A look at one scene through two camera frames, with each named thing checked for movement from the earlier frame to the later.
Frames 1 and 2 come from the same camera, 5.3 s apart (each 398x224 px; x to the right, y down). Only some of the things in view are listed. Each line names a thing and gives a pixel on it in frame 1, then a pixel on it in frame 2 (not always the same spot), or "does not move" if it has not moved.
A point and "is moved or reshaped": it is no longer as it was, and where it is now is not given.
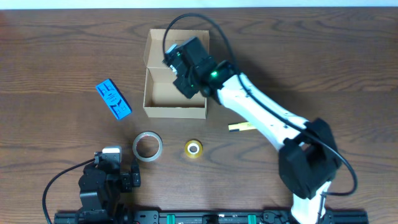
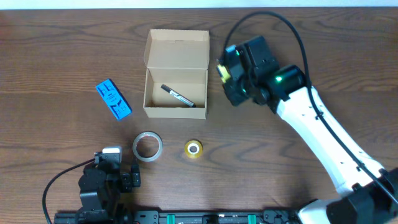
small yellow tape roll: (193, 149) does not move
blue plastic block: (114, 98) does not move
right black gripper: (179, 86) to (233, 96)
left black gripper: (135, 180) does not move
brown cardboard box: (161, 97) does not move
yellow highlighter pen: (239, 126) is moved or reshaped
